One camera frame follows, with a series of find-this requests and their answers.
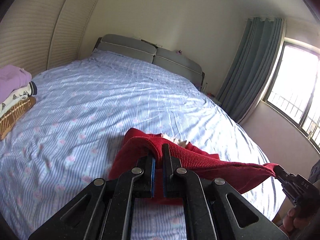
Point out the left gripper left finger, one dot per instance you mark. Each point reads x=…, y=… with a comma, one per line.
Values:
x=104, y=208

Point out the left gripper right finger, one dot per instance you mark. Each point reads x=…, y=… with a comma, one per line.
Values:
x=213, y=209

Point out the red knit sweater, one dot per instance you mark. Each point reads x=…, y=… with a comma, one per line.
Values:
x=136, y=144

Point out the person's right hand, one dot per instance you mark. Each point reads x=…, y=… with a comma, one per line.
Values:
x=301, y=223

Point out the window with railing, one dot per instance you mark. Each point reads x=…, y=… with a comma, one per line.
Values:
x=294, y=87

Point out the blue floral striped bedsheet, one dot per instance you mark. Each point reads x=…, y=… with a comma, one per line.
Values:
x=73, y=133

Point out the teal green curtain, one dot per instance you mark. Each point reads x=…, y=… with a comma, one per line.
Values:
x=252, y=67

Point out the folded brown plaid garment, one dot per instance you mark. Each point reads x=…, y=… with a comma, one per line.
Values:
x=10, y=118

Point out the folded white patterned garment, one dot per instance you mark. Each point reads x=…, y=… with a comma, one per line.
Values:
x=18, y=95

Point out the folded purple garment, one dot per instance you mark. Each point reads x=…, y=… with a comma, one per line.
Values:
x=12, y=78

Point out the grey upholstered headboard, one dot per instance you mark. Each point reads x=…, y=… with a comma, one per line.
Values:
x=151, y=53

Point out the beige louvered wardrobe doors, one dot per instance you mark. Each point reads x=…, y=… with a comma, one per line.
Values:
x=38, y=35

